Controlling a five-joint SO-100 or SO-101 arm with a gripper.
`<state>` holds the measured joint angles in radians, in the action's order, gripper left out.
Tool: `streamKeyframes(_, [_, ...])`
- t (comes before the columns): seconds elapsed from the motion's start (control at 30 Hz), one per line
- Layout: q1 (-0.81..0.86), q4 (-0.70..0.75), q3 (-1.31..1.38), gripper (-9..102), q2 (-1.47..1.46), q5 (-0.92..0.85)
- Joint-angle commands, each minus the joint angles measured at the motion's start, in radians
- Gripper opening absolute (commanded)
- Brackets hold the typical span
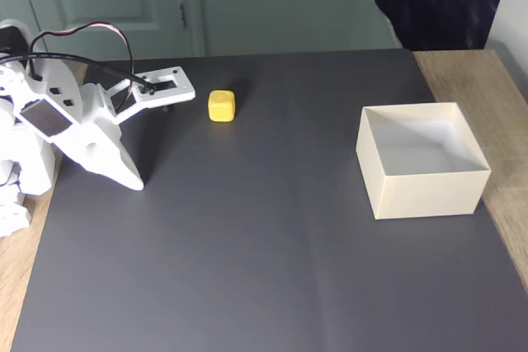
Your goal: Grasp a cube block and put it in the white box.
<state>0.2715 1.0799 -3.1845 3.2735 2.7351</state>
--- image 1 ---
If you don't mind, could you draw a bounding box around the dark grey table mat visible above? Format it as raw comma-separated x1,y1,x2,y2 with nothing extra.
10,48,528,352

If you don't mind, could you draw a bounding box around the pale green plain door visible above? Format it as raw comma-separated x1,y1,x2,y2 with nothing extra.
197,0,403,58

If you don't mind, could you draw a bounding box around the black camera cable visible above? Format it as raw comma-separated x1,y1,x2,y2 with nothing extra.
0,51,157,96

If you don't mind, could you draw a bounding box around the white open box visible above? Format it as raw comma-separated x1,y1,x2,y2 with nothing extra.
355,101,493,221

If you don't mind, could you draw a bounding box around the yellow cube block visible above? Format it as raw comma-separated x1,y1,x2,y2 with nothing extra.
207,88,238,124

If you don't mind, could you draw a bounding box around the red white black servo cable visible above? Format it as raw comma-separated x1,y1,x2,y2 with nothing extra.
27,21,138,101

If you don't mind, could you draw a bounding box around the white gripper camera mount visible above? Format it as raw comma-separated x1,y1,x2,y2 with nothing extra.
80,65,196,125

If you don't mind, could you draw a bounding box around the dark hanging garment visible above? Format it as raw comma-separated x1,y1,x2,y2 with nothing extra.
352,0,517,52

